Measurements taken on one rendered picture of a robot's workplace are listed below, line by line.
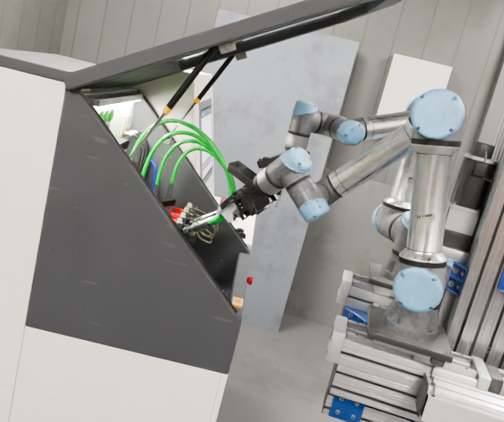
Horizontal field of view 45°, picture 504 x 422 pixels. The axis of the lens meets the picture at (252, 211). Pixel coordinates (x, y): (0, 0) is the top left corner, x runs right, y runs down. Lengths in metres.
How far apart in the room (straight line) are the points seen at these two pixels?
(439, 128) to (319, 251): 2.93
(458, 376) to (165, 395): 0.80
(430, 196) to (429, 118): 0.18
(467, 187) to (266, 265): 2.36
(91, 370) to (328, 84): 2.72
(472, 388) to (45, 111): 1.32
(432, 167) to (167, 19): 3.21
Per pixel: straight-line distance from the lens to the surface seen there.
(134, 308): 1.71
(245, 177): 1.70
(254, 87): 4.08
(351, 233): 4.27
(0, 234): 1.76
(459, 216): 1.90
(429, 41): 4.22
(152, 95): 2.29
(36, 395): 1.90
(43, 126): 1.66
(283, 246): 4.02
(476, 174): 1.88
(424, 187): 1.50
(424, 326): 1.69
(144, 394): 1.81
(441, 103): 1.47
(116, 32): 4.59
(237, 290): 1.91
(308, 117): 1.99
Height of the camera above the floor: 1.61
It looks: 13 degrees down
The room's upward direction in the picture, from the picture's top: 14 degrees clockwise
